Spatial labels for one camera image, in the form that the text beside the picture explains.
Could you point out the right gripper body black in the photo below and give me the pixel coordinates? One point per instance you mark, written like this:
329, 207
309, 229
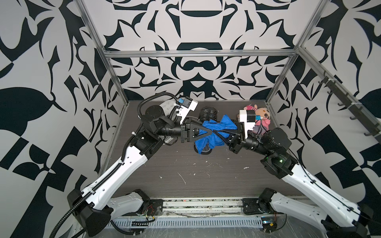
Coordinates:
236, 148

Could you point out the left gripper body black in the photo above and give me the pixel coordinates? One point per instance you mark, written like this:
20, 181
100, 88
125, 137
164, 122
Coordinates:
183, 133

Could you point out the blue cloth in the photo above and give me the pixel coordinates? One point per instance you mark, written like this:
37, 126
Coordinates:
214, 139

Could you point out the black coffee machine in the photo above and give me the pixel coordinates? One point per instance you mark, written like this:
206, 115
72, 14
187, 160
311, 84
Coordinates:
208, 114

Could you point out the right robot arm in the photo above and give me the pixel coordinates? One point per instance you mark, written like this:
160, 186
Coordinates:
331, 213

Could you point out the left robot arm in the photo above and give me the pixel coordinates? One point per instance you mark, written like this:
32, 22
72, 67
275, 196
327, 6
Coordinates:
142, 145

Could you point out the white coffee machine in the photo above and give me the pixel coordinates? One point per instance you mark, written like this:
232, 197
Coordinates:
167, 107

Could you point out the pink plush doll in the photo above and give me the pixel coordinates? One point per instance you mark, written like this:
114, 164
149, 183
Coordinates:
263, 116

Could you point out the small circuit board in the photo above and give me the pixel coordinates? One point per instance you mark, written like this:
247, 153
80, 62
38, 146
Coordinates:
269, 225

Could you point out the black hook rack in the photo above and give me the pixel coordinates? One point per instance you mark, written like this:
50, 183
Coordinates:
358, 110

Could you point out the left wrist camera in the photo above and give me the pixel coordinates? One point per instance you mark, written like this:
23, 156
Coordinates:
184, 106

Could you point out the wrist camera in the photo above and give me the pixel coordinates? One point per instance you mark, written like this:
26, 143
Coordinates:
184, 106
248, 118

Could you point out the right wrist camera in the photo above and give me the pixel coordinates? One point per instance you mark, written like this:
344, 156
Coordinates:
248, 118

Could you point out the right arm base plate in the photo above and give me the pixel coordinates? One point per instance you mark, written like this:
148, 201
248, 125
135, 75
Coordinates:
257, 206

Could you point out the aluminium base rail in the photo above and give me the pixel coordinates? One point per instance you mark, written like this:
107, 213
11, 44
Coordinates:
202, 205

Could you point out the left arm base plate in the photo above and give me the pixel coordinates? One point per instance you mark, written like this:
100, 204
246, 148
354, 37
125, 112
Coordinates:
149, 208

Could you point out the aluminium cage frame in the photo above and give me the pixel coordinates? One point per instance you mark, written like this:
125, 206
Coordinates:
273, 52

